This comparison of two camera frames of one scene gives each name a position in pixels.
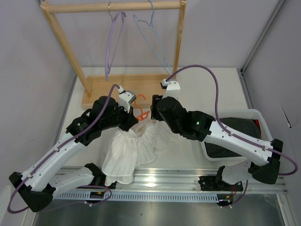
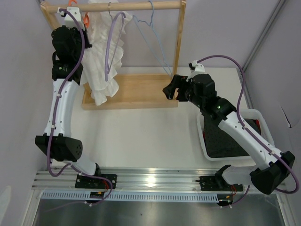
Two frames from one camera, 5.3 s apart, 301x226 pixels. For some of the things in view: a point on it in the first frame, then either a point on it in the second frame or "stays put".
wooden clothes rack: (141, 88) stays put
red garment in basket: (258, 125) stays put
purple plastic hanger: (114, 34) stays put
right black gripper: (155, 115) → (177, 82)
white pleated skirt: (127, 149) → (106, 31)
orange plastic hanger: (142, 115) → (86, 19)
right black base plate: (208, 183) stays put
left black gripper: (130, 119) → (87, 44)
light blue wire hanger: (149, 33) stays put
